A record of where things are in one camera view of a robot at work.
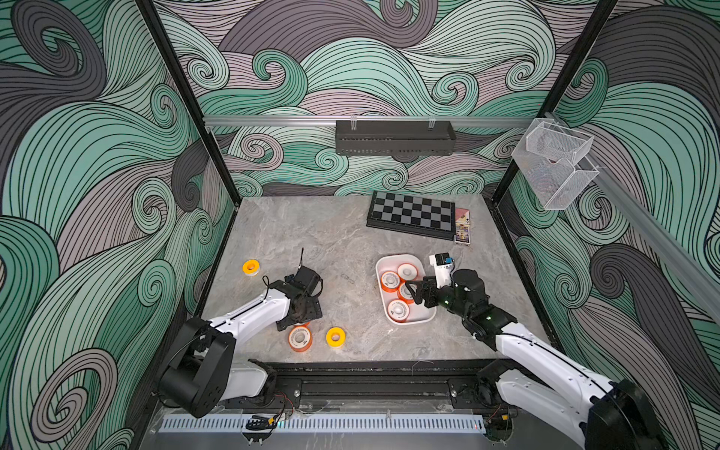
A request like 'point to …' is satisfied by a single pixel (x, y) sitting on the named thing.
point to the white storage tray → (419, 314)
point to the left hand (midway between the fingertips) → (305, 313)
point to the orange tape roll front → (301, 337)
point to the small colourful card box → (462, 233)
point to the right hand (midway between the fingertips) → (418, 280)
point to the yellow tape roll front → (336, 337)
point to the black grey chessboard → (412, 215)
